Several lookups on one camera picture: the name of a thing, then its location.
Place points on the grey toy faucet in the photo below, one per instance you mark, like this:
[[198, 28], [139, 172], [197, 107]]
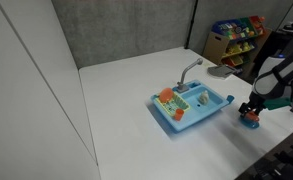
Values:
[[185, 75]]

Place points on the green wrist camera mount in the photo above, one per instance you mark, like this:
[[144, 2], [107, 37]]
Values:
[[276, 103]]

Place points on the black stand pole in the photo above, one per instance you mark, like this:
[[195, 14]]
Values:
[[191, 23]]

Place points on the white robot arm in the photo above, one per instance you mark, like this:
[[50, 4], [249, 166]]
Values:
[[279, 73]]

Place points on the yellow dish rack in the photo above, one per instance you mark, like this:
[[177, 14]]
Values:
[[179, 103]]

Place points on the cream toy soap bottle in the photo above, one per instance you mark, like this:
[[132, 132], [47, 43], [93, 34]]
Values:
[[204, 97]]

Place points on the light blue toy sink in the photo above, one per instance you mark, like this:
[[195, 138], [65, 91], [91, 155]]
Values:
[[192, 115]]

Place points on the blue toy saucer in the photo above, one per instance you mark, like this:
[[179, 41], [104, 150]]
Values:
[[249, 124]]

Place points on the blue toy cup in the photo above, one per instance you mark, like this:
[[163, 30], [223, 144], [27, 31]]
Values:
[[230, 98]]

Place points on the wooden toy shelf with bins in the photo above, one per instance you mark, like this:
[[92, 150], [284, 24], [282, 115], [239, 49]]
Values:
[[236, 40]]

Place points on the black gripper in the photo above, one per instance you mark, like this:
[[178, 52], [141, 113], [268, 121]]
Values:
[[253, 102]]

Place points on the red orange toy food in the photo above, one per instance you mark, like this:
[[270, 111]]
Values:
[[252, 117]]

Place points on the orange toy plate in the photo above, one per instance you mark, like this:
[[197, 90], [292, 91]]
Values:
[[166, 95]]

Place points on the black equipment beside table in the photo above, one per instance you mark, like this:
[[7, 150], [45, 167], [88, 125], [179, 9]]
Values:
[[279, 156]]

